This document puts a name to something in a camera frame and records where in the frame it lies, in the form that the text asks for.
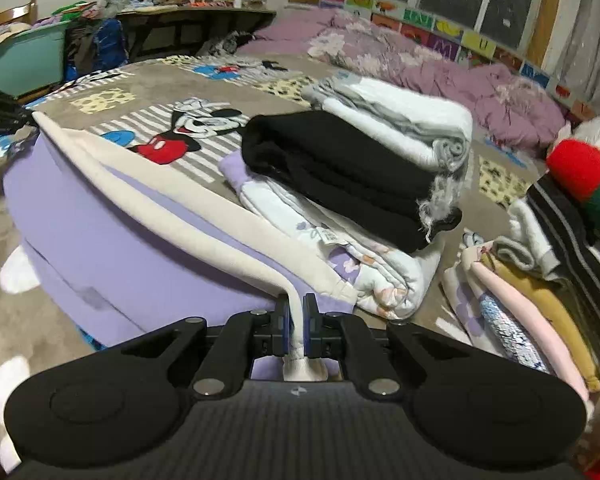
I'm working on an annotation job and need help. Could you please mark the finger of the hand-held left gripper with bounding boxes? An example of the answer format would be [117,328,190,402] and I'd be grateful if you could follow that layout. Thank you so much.
[0,85,36,137]

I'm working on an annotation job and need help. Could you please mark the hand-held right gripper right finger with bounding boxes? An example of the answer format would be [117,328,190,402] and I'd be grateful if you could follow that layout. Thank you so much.
[302,292,482,399]

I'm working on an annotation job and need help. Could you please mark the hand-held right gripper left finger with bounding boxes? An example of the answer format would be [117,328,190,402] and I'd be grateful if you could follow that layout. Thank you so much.
[107,294,292,397]

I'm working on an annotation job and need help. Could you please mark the lavender pants with cream stripe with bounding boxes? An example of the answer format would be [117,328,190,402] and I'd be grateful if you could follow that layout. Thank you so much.
[2,110,358,383]

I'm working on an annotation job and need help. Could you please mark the pile of colourful clothes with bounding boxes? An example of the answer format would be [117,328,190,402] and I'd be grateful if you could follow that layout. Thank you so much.
[0,0,118,43]

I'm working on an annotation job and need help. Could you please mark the black and white clothes heap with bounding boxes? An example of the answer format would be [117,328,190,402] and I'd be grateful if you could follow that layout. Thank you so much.
[197,30,254,59]

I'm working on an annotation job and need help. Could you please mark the teal storage box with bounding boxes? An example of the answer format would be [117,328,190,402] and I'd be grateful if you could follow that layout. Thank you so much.
[0,22,68,98]

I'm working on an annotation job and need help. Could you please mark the white floral folded garment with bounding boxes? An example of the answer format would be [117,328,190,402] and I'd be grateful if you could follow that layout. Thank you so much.
[219,152,446,321]

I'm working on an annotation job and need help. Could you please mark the wooden chair back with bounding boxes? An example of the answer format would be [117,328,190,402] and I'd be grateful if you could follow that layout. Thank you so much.
[0,0,38,27]

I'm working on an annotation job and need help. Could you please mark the black and blue bag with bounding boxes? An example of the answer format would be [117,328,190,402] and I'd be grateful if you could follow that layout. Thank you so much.
[62,17,129,83]

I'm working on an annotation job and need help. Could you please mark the blue sequin folded garment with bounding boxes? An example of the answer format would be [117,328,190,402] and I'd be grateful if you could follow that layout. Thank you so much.
[480,292,551,373]

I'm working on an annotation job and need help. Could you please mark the dark wooden desk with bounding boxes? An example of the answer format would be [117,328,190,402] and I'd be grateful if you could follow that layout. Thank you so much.
[115,5,278,61]

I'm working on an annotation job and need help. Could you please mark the pink folded garment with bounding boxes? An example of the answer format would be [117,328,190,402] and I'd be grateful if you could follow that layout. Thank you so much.
[472,260,593,406]

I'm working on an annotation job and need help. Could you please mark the printed cartoon blanket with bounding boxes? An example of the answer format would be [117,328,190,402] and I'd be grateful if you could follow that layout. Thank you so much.
[0,52,556,471]

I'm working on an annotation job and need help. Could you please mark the white fleece folded garment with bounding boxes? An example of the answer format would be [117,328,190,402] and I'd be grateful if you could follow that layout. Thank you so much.
[494,199,557,281]

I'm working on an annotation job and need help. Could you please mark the mustard folded garment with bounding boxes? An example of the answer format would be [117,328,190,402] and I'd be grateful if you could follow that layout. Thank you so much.
[480,252,600,393]

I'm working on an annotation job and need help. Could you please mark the grey white folded garment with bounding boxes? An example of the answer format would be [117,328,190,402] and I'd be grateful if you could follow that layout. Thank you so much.
[300,72,473,196]

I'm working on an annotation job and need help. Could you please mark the black striped folded garment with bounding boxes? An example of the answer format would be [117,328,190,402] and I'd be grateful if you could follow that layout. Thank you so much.
[525,172,600,321]

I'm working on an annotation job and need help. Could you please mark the purple floral duvet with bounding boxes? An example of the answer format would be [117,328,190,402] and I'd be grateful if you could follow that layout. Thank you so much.
[240,7,568,148]

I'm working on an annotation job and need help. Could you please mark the colourful patterned headboard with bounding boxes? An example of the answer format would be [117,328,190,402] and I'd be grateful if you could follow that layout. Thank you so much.
[320,0,596,121]

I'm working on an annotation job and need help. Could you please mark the red green plush garment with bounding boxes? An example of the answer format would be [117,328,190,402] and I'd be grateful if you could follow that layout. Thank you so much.
[546,137,600,246]

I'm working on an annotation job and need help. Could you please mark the pale patterned curtain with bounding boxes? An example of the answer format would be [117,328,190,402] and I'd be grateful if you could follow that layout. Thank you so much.
[535,0,600,121]

